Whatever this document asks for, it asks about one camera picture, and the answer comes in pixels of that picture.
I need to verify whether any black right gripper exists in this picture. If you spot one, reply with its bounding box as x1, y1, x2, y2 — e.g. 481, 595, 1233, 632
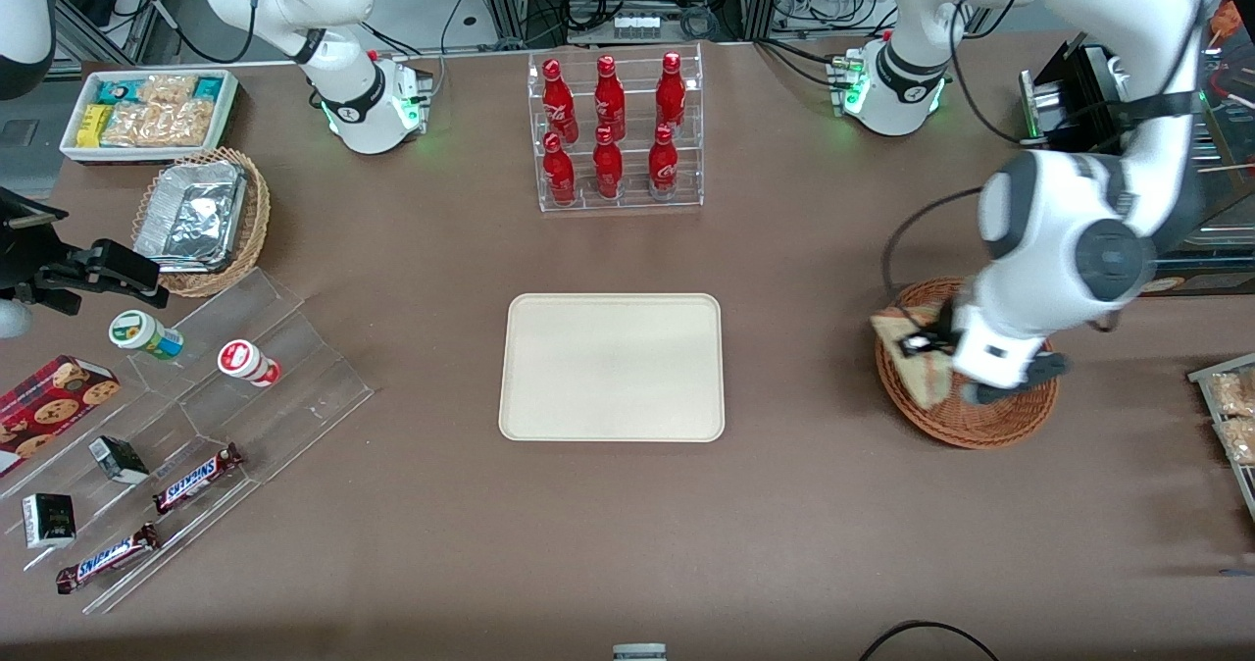
0, 186, 171, 317

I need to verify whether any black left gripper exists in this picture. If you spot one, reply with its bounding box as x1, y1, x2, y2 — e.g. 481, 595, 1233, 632
896, 300, 970, 360

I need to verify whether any triangular sandwich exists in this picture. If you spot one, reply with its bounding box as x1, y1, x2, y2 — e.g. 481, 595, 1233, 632
870, 307, 954, 409

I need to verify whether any brown round wicker basket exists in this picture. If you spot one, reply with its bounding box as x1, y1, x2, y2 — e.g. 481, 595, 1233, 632
875, 278, 1060, 449

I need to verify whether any light tan wicker basket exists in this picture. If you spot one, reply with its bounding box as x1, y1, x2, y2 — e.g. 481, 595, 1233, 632
131, 147, 272, 298

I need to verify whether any beige rectangular plastic tray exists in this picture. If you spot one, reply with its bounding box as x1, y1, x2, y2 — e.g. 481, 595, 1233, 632
498, 293, 726, 443

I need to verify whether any grey metal tray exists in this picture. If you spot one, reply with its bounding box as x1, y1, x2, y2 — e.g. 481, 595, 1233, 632
1187, 352, 1255, 526

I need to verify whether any green lid yogurt cup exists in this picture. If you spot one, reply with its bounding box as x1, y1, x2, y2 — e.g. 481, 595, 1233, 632
108, 310, 184, 362

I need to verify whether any aluminium foil container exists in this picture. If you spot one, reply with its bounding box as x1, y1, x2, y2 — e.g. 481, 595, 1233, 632
134, 161, 248, 274

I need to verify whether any red lid yogurt cup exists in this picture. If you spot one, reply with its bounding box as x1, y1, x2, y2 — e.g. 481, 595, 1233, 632
217, 339, 282, 388

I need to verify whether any clear bag of crackers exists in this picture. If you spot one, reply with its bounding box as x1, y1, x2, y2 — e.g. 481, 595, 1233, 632
101, 102, 168, 148
137, 74, 200, 106
157, 99, 218, 148

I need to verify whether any red cookie box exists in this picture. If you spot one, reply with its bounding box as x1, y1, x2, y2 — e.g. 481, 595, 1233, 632
0, 354, 122, 478

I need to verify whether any yellow snack packet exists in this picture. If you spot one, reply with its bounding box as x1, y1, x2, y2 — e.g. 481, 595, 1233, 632
76, 104, 115, 149

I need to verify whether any small black box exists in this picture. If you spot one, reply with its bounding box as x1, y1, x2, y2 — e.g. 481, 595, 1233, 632
88, 435, 150, 485
22, 493, 77, 550

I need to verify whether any clear acrylic stepped display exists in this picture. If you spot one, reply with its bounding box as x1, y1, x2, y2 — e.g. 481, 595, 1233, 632
0, 267, 375, 615

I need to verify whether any white rectangular snack bin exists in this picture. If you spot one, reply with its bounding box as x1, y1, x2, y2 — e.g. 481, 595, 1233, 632
59, 69, 239, 166

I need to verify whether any snickers chocolate bar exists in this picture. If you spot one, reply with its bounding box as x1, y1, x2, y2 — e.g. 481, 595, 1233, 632
55, 523, 162, 595
153, 442, 244, 515

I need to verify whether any red cola bottle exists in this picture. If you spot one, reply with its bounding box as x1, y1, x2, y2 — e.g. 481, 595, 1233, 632
542, 131, 577, 207
594, 55, 627, 142
542, 59, 579, 144
648, 124, 679, 199
592, 127, 625, 201
656, 51, 686, 132

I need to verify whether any black control box with buttons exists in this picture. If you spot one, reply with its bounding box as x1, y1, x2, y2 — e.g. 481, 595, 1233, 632
1018, 35, 1255, 299

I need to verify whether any clear acrylic bottle rack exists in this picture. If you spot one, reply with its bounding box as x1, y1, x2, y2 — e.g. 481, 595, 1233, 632
527, 43, 705, 214

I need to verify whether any clear bag of pastry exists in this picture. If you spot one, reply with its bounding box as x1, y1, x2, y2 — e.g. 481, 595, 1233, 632
1216, 418, 1255, 467
1208, 370, 1255, 418

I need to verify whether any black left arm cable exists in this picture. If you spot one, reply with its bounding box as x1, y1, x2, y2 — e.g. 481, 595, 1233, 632
880, 0, 1209, 340

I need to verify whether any black floor cable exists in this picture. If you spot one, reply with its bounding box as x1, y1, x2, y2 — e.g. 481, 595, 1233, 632
860, 620, 1002, 661

